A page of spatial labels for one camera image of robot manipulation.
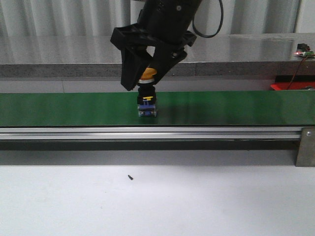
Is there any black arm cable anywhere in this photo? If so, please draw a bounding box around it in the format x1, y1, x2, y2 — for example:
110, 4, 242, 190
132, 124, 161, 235
191, 0, 224, 39

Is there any grey stone shelf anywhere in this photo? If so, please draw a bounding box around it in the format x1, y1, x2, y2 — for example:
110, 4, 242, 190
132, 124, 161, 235
0, 33, 315, 78

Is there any small green circuit board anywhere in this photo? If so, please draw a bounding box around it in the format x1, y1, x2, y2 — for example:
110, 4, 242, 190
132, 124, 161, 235
294, 43, 315, 58

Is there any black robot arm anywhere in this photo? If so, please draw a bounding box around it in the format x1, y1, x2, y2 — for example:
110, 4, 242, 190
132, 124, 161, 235
110, 0, 201, 90

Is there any aluminium conveyor frame rail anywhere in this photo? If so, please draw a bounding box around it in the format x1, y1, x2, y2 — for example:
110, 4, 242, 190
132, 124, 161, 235
0, 126, 302, 141

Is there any thin brown cable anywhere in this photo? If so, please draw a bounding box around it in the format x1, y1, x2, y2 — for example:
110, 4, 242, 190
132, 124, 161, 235
285, 55, 307, 91

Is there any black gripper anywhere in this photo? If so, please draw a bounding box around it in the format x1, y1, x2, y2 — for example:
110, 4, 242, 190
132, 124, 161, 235
110, 24, 196, 91

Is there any grey pleated curtain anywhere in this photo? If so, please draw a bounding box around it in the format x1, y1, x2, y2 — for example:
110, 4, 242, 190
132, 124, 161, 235
0, 0, 301, 36

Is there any yellow mushroom push button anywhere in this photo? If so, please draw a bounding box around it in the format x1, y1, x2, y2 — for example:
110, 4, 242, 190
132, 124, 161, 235
137, 67, 157, 117

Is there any red plastic bin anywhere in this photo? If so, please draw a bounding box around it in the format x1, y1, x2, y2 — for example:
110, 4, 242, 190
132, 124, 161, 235
270, 75, 315, 90

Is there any metal conveyor support bracket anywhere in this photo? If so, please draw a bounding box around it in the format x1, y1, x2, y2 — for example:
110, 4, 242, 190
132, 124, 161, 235
295, 127, 315, 167

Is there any green conveyor belt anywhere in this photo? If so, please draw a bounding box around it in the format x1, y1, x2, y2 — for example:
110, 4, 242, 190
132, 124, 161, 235
0, 90, 315, 127

